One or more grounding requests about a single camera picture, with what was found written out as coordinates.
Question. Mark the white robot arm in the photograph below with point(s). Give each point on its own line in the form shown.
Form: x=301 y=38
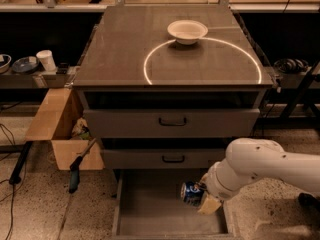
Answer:
x=248 y=161

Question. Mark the blue pepsi can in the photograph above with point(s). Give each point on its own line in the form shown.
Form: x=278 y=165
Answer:
x=191 y=193

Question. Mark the grey middle drawer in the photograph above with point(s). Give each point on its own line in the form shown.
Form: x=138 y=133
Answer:
x=161 y=158

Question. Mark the grey drawer cabinet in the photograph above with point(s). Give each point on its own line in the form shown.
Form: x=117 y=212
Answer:
x=134 y=63

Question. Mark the grey top drawer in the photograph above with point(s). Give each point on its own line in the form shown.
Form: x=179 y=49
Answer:
x=171 y=123

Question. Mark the open cardboard box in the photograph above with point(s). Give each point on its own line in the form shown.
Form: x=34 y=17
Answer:
x=54 y=121

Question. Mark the teal handled tool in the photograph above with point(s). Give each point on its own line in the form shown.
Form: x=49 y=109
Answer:
x=75 y=168

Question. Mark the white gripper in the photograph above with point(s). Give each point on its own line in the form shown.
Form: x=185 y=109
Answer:
x=216 y=184

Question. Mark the white paper bowl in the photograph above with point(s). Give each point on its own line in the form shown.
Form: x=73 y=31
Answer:
x=187 y=32

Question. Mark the black bar on floor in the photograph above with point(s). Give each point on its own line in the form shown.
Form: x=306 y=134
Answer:
x=15 y=176

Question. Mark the white paper cup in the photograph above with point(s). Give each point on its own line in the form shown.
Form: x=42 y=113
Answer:
x=46 y=59

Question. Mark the dark blue plate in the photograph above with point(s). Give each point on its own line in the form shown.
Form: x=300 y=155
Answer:
x=25 y=65

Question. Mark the black chair caster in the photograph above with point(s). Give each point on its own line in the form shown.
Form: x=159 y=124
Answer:
x=307 y=200

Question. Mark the grey bowl at left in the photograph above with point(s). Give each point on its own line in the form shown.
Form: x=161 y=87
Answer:
x=5 y=61

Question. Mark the grey side shelf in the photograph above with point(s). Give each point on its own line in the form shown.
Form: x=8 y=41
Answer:
x=39 y=79

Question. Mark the grey open bottom drawer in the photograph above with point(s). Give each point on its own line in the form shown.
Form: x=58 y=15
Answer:
x=150 y=208

